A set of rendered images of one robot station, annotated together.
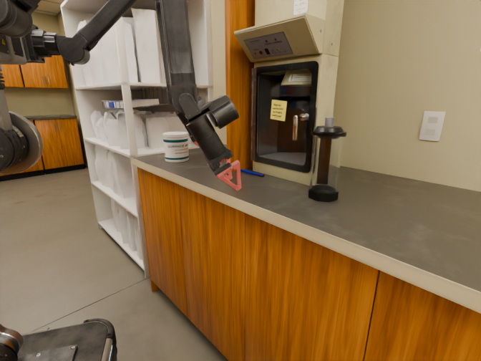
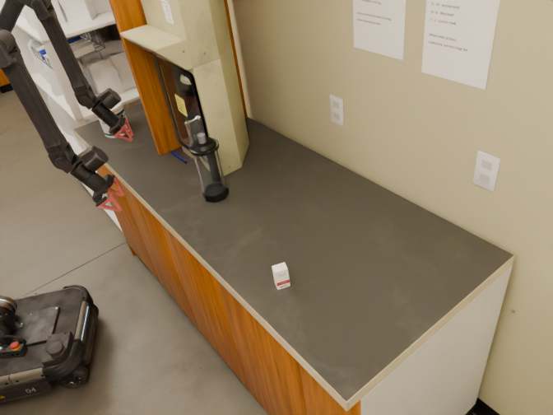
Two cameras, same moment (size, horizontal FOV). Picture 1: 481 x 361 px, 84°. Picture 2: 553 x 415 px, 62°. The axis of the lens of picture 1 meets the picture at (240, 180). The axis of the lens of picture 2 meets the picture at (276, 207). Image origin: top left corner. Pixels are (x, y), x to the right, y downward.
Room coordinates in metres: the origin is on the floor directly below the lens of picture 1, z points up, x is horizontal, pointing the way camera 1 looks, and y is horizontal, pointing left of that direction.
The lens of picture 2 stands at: (-0.56, -0.79, 1.98)
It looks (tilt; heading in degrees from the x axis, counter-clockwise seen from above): 37 degrees down; 11
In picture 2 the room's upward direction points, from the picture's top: 9 degrees counter-clockwise
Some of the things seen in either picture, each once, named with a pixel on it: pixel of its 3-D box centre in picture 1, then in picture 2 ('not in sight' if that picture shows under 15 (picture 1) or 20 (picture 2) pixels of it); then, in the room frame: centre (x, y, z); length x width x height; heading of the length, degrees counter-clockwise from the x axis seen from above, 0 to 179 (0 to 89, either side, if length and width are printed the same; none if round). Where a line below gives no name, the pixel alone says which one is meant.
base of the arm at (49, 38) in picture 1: (45, 44); not in sight; (1.04, 0.69, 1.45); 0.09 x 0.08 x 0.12; 16
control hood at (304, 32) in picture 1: (275, 41); (155, 49); (1.06, -0.12, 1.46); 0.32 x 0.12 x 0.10; 43
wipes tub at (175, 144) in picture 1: (176, 146); (113, 118); (1.45, 0.35, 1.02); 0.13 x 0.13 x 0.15
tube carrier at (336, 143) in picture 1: (325, 163); (210, 170); (0.87, -0.28, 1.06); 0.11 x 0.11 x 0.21
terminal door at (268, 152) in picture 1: (280, 118); (184, 113); (1.10, -0.16, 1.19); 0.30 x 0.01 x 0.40; 43
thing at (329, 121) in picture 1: (328, 127); (202, 142); (0.87, -0.28, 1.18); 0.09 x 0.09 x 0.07
